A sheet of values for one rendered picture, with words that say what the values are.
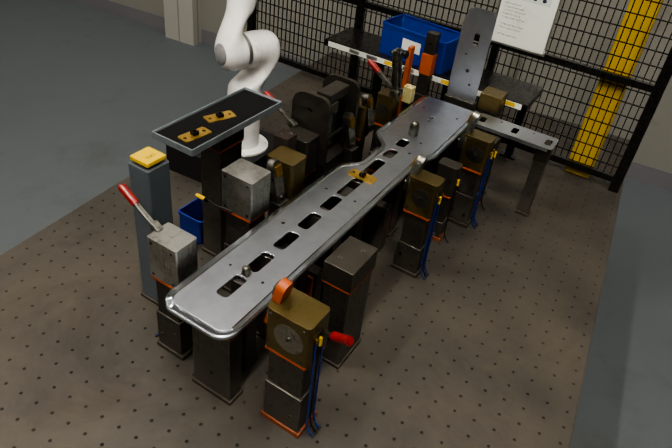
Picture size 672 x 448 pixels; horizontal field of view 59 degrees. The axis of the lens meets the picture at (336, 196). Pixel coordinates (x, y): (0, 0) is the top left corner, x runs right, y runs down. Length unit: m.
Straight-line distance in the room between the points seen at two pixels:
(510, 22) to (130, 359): 1.81
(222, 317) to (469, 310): 0.82
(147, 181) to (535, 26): 1.61
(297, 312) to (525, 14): 1.63
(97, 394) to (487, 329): 1.04
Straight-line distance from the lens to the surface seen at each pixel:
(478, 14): 2.22
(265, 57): 2.05
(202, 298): 1.32
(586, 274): 2.12
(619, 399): 2.80
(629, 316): 3.20
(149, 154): 1.48
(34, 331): 1.74
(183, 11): 5.22
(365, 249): 1.42
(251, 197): 1.48
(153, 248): 1.39
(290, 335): 1.22
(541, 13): 2.45
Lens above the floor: 1.93
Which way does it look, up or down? 35 degrees down
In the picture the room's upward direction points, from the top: 7 degrees clockwise
